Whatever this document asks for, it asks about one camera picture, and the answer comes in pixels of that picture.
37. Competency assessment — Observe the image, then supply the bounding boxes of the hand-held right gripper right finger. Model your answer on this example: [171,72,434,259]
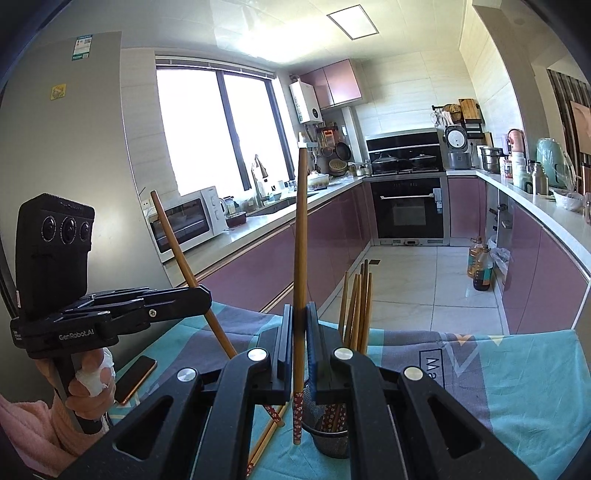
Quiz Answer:
[306,302,539,480]

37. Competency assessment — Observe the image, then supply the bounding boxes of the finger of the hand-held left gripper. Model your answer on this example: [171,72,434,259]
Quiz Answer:
[99,285,213,341]
[60,286,186,315]

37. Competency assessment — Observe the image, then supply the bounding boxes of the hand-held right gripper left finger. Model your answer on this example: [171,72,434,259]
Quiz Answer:
[58,305,294,480]

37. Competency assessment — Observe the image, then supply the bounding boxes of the wooden chopstick floral end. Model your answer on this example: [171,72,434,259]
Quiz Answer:
[150,190,283,428]
[246,418,283,478]
[292,147,309,446]
[252,406,288,457]

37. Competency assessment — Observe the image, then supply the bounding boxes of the bunch of wooden chopsticks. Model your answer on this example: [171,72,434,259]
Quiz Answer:
[321,259,374,435]

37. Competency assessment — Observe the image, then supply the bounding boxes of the black mesh utensil holder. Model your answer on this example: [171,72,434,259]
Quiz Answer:
[302,399,352,460]

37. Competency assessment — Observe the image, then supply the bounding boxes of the person's left forearm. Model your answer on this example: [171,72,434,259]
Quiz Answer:
[0,392,112,478]

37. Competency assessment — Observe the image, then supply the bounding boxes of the person's left hand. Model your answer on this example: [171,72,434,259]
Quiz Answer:
[36,347,117,437]

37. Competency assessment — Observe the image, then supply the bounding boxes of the smartphone with gold edge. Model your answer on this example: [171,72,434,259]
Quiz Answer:
[113,354,158,407]

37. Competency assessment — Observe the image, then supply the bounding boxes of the white microwave oven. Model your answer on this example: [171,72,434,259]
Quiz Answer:
[147,185,227,265]

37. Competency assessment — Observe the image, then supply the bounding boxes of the purple kitchen base cabinets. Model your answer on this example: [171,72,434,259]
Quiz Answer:
[198,176,591,335]

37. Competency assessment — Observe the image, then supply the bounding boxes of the grey refrigerator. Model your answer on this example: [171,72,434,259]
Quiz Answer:
[0,32,171,324]

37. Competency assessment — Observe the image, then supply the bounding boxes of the kitchen faucet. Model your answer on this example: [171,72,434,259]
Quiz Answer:
[252,154,269,208]

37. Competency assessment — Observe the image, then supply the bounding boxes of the black built-in oven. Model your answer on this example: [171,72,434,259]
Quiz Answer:
[369,178,446,245]

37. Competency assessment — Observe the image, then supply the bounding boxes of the yellow cooking oil bottle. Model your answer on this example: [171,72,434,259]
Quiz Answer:
[467,236,483,278]

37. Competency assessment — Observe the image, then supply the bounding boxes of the kitchen window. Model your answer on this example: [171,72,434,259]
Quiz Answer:
[154,58,296,204]

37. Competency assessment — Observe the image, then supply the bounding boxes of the dark liquid bottle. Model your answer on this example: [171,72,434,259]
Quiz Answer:
[473,244,495,291]

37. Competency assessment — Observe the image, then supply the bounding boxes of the teal grey striped tablecloth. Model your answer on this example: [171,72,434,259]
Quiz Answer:
[108,300,591,480]

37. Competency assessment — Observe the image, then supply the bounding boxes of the black range hood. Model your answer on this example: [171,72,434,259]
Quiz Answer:
[366,130,441,162]

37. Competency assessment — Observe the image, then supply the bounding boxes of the grey rice cooker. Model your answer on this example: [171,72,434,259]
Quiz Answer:
[443,124,474,171]

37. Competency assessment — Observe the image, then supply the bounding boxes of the white water heater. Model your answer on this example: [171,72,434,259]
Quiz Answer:
[290,80,324,125]

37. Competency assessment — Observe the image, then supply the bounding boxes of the stainless steel pot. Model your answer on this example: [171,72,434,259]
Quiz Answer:
[479,145,504,174]

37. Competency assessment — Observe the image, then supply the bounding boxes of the white bowl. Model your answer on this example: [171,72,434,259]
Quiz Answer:
[551,189,583,212]

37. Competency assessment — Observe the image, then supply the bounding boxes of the mint green appliance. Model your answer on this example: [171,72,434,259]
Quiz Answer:
[536,138,575,190]

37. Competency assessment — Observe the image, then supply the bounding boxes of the ceiling light panel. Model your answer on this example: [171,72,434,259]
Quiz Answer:
[327,4,380,40]

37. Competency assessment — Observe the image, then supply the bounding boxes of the purple wall cabinet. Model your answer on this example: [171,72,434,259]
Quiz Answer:
[300,59,363,110]

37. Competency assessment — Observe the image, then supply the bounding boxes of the pink wall picture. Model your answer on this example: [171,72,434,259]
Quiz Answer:
[570,100,591,158]

